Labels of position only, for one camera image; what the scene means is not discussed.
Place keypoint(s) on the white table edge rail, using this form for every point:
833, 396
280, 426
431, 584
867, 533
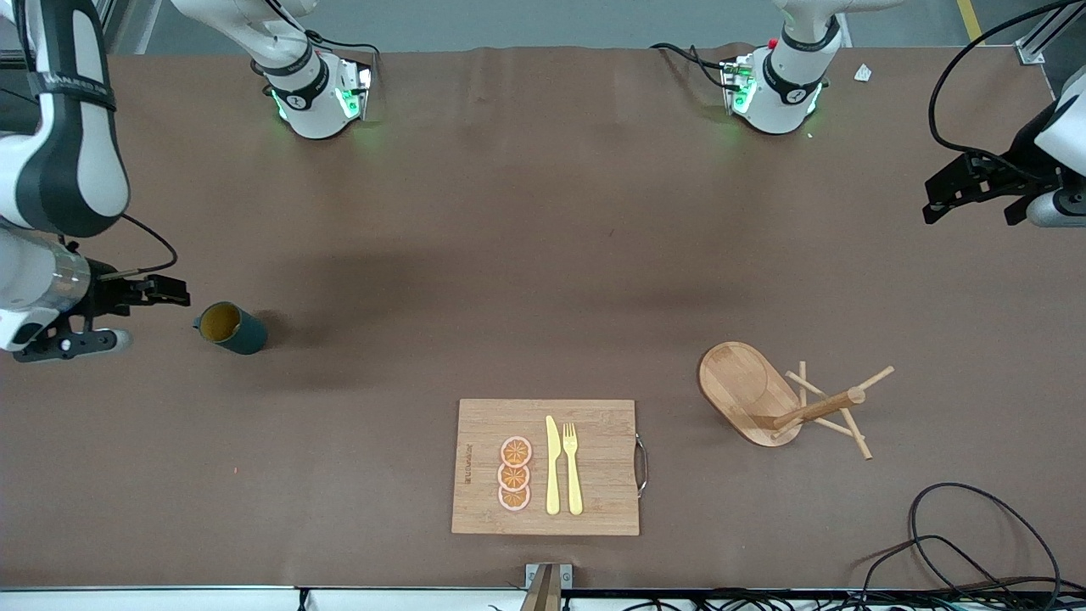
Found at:
170, 599

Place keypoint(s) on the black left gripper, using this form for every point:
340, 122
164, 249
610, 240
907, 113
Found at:
1004, 172

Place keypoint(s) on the yellow plastic knife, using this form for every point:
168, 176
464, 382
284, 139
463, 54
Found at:
553, 467

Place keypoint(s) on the small white paper scrap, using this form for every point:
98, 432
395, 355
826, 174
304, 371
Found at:
863, 73

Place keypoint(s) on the yellow plastic fork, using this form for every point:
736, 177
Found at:
573, 475

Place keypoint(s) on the dark green cup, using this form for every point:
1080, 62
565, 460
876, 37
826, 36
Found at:
233, 331

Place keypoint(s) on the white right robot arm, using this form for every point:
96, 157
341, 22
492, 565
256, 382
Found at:
76, 170

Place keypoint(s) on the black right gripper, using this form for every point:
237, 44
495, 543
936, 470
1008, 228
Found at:
109, 296

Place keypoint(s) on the bamboo cutting board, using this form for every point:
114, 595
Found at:
594, 441

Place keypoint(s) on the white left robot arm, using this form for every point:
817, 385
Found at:
785, 93

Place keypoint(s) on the metal table edge bracket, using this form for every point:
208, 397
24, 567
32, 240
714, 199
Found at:
545, 585

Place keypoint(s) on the brown table cover sheet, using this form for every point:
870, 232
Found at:
424, 255

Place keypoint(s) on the wooden mug tree stand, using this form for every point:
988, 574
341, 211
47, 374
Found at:
738, 382

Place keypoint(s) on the toy orange slice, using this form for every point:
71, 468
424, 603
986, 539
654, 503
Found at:
516, 451
514, 499
513, 476

